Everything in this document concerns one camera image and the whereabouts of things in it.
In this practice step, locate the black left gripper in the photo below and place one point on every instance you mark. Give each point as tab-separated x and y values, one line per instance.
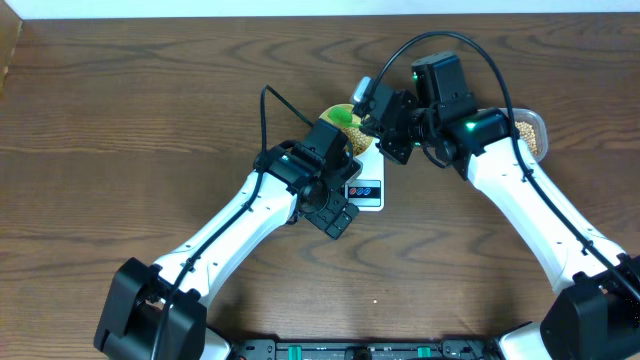
325	221

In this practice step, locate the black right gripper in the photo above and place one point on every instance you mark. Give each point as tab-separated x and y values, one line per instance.
387	140

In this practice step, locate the yellow plastic bowl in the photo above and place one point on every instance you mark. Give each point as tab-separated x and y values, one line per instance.
359	141

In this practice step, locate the green plastic measuring scoop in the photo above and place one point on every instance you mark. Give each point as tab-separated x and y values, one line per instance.
342	117

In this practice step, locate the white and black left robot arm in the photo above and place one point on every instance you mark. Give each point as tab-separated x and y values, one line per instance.
159	311

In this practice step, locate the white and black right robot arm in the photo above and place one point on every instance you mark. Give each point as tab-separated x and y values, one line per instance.
595	314

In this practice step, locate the white digital kitchen scale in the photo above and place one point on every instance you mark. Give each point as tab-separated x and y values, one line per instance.
367	191

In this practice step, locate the clear container of soybeans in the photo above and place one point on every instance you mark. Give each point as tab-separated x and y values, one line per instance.
533	131

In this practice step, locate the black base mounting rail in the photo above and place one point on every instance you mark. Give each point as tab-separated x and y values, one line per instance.
270	347

